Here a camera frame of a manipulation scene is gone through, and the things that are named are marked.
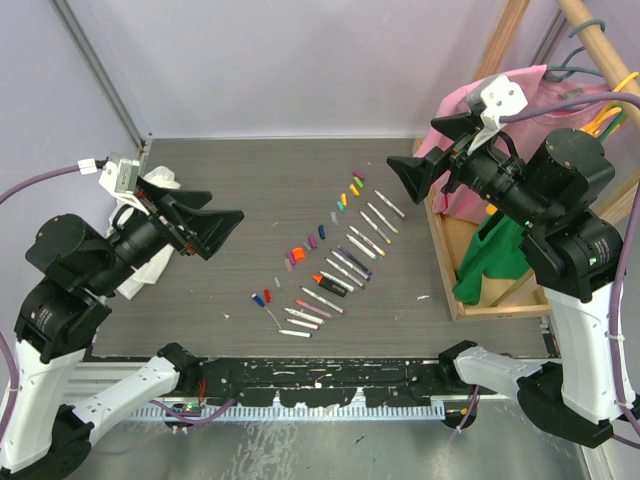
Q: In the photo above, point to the blue ended white marker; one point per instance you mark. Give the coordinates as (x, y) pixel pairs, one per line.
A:
(350, 265)

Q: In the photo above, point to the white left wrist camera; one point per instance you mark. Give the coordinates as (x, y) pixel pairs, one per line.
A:
(118, 175)

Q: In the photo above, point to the orange capped black highlighter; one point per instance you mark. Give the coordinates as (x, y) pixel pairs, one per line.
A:
(330, 285)

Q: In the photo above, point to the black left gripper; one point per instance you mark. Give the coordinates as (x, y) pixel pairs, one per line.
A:
(206, 229)

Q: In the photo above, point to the pink barcode labelled pen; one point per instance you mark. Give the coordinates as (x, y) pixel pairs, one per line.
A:
(314, 309)

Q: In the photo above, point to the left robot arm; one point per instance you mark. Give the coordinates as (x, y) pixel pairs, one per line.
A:
(46, 438)

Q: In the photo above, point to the red capped white marker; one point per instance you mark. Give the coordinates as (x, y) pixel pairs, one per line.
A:
(304, 324)

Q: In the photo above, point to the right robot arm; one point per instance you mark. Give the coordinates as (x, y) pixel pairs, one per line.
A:
(578, 398)

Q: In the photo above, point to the orange highlighter cap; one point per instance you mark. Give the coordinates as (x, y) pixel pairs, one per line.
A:
(298, 254)

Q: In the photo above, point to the blue capped white marker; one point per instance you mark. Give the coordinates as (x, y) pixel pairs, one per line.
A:
(295, 333)

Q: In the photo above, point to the green capped white marker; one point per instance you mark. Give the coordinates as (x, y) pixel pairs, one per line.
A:
(378, 213)

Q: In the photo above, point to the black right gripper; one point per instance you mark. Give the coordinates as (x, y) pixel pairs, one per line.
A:
(418, 173)

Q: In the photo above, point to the yellow ended white marker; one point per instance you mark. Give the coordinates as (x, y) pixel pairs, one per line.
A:
(367, 241)

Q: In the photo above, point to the teal ended white marker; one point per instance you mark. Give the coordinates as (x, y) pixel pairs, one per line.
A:
(369, 253)

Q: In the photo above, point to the white crumpled cloth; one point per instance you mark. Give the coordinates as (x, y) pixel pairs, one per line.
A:
(151, 256)

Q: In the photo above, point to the blue pen cap with eraser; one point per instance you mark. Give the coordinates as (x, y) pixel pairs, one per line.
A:
(258, 300)

